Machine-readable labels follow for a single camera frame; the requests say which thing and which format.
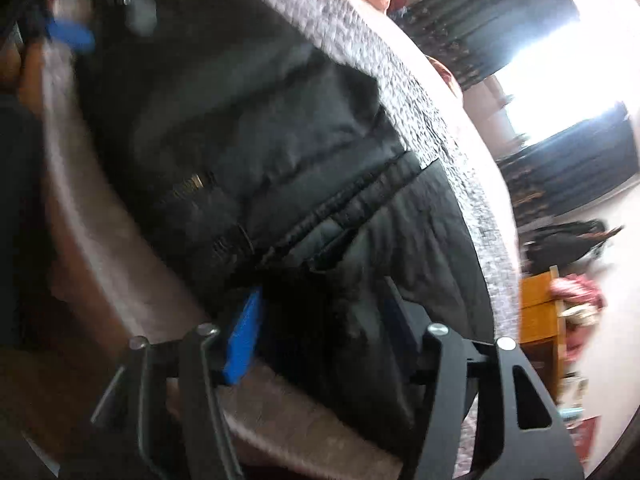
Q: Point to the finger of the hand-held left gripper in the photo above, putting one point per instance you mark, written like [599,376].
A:
[70,35]
[140,10]

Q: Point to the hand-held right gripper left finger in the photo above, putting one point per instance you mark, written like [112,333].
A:
[245,340]

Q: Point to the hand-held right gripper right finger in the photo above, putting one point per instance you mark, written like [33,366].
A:
[402,320]

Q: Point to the yellow wooden dresser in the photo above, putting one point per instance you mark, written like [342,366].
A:
[540,320]

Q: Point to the black quilted pants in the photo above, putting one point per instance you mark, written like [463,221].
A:
[300,160]

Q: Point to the dark patterned curtain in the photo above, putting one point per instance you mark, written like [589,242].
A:
[575,175]
[490,15]

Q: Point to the bright window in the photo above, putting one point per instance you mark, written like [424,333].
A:
[565,75]

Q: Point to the grey quilted bedspread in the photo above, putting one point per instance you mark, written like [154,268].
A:
[450,150]

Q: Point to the pile of pink clothes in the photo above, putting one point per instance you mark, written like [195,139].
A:
[580,290]

